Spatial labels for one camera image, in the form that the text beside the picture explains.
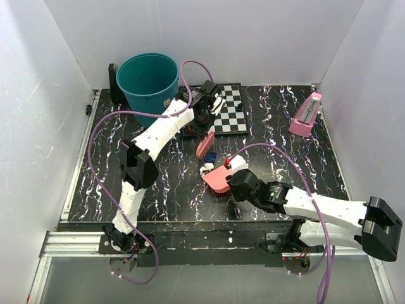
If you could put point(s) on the pink dustpan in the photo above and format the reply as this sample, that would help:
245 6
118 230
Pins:
217 179

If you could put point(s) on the white paper scrap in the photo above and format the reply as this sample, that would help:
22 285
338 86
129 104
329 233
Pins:
207 167

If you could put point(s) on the pink metronome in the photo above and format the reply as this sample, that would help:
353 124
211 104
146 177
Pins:
302 122

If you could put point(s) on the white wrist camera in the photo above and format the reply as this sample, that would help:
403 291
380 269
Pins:
235 164
217 105

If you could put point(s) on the pink hand brush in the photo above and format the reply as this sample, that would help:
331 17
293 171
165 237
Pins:
205 145

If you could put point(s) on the black and white chessboard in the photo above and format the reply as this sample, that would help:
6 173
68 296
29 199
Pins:
229 121

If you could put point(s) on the blue paper scrap by dustpan handle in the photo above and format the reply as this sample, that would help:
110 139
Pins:
210 157

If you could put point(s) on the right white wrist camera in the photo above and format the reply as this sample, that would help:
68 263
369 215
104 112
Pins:
235 164

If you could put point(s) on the teal plastic bucket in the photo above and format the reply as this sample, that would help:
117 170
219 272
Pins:
147 81

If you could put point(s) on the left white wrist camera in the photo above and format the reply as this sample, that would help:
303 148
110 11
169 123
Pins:
217 105

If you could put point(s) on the black metronome behind bucket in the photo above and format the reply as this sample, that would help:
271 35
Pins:
117 96

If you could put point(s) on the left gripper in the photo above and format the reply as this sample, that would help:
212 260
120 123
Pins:
202 132

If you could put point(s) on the black chess piece right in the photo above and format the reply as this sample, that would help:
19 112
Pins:
240 107

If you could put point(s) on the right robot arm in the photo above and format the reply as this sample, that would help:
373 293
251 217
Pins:
371 226

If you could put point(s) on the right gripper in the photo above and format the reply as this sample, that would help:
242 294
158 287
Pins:
236 196

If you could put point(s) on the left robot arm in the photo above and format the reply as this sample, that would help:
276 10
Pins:
137 160

